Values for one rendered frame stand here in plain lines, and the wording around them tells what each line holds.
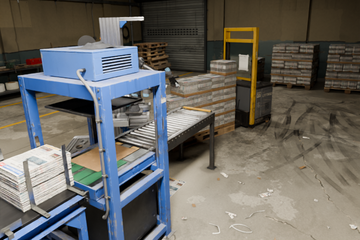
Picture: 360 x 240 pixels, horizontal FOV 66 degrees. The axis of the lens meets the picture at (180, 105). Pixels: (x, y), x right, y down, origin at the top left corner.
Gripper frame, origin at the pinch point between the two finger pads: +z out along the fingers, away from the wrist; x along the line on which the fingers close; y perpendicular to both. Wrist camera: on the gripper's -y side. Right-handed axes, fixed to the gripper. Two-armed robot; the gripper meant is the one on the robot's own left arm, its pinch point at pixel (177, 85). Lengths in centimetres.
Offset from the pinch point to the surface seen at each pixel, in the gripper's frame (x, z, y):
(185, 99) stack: 18.8, 16.6, 9.7
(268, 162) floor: 134, 115, -1
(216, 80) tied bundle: 18, 32, -61
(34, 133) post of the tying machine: 102, -118, 190
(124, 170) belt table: 157, -68, 160
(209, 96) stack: 18, 46, -34
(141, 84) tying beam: 171, -122, 114
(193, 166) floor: 76, 70, 78
